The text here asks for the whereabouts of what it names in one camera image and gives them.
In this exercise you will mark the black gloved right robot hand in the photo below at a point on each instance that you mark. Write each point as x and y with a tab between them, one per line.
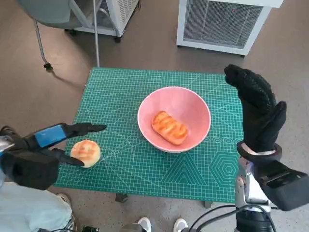
260	113

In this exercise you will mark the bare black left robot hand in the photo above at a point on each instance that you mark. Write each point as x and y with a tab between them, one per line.
50	135

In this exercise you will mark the round bread bun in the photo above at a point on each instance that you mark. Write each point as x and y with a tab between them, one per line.
87	151

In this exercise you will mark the pink bowl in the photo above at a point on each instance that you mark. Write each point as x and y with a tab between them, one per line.
173	104

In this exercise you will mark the oblong toasted bread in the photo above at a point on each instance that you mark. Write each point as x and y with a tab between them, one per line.
169	128

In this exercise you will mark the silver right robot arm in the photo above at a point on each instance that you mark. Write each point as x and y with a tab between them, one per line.
251	193

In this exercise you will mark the green cutting mat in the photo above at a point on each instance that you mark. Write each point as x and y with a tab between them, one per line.
132	174

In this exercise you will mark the wide white mesh cabinet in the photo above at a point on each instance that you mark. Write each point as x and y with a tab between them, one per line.
217	24

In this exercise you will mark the grey chair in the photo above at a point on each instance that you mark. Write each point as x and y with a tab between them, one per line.
48	12

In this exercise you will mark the white shoe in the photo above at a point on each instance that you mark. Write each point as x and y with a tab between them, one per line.
181	223
144	223

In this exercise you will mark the narrow white mesh cabinet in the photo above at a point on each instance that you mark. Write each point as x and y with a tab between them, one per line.
120	14

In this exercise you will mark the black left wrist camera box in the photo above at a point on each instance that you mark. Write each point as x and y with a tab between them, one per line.
31	171

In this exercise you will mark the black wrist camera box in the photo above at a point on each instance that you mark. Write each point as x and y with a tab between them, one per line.
31	171
285	191

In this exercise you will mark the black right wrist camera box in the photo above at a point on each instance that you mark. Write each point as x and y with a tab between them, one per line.
285	191

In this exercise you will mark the black table bracket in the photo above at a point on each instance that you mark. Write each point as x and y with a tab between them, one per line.
120	197
208	204

